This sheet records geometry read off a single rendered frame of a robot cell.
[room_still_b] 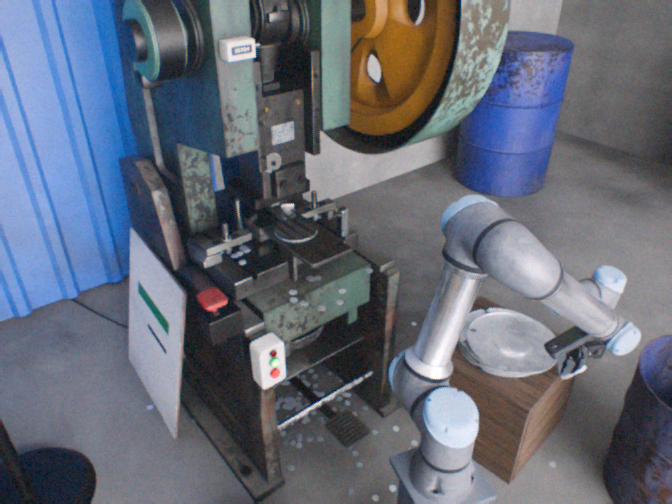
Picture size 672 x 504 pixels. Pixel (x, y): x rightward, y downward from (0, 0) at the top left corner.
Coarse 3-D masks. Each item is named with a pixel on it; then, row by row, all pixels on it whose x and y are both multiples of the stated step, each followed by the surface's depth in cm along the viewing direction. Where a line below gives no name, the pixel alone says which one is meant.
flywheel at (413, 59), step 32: (384, 0) 153; (416, 0) 160; (448, 0) 133; (352, 32) 163; (384, 32) 158; (416, 32) 149; (448, 32) 136; (352, 64) 173; (384, 64) 162; (416, 64) 153; (448, 64) 140; (352, 96) 179; (384, 96) 167; (416, 96) 152; (352, 128) 178; (384, 128) 167
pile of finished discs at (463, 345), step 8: (472, 312) 192; (480, 312) 193; (488, 312) 194; (512, 312) 193; (472, 320) 189; (520, 320) 189; (464, 328) 186; (472, 328) 186; (464, 336) 183; (464, 344) 179; (464, 352) 179; (472, 352) 176; (472, 360) 176; (480, 360) 174; (480, 368) 175; (488, 368) 173; (504, 368) 171; (504, 376) 172; (512, 376) 172; (520, 376) 172
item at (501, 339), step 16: (480, 320) 188; (496, 320) 188; (512, 320) 188; (528, 320) 188; (480, 336) 181; (496, 336) 180; (512, 336) 180; (528, 336) 181; (544, 336) 181; (480, 352) 175; (496, 352) 175; (512, 352) 174; (528, 352) 175; (544, 352) 175; (496, 368) 169; (512, 368) 169; (528, 368) 169; (544, 368) 169
